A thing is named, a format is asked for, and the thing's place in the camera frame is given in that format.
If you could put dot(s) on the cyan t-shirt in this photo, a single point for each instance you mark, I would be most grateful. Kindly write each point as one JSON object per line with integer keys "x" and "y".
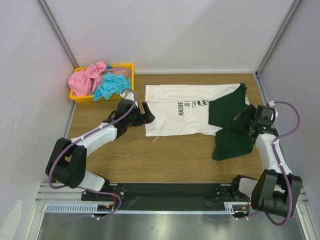
{"x": 112, "y": 85}

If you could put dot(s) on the white slotted cable duct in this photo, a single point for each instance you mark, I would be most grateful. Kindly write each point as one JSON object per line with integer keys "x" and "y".
{"x": 101, "y": 209}

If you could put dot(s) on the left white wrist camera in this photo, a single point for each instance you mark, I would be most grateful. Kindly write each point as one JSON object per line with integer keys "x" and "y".
{"x": 128, "y": 96}

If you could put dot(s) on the left aluminium frame post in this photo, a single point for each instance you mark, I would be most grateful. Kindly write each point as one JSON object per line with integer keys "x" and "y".
{"x": 52, "y": 22}

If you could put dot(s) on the mauve t-shirt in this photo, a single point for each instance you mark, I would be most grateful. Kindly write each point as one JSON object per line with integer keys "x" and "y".
{"x": 119, "y": 70}

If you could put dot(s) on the white green raglan t-shirt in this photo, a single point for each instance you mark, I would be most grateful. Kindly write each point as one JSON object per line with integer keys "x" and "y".
{"x": 182, "y": 109}

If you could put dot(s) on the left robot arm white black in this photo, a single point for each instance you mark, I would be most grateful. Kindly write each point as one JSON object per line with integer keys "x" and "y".
{"x": 68, "y": 161}

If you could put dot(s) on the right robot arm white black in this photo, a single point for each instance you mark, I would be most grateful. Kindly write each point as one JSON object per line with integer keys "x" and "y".
{"x": 277, "y": 190}

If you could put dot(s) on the right aluminium frame post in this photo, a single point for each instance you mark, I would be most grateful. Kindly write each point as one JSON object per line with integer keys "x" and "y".
{"x": 278, "y": 36}

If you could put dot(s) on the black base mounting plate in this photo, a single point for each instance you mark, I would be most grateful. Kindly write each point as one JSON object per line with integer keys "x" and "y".
{"x": 139, "y": 200}

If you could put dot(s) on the aluminium frame post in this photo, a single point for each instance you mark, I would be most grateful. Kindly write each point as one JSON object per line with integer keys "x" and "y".
{"x": 52, "y": 22}
{"x": 278, "y": 36}

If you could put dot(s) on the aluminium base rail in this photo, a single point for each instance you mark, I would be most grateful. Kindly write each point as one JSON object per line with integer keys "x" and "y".
{"x": 55, "y": 195}

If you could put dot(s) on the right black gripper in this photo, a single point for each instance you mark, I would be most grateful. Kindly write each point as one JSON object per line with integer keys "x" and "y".
{"x": 250, "y": 115}

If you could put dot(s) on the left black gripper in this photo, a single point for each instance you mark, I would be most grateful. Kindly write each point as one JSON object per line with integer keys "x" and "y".
{"x": 147, "y": 118}

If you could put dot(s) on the pink t-shirt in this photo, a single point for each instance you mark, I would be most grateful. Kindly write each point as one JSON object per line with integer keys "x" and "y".
{"x": 86, "y": 81}

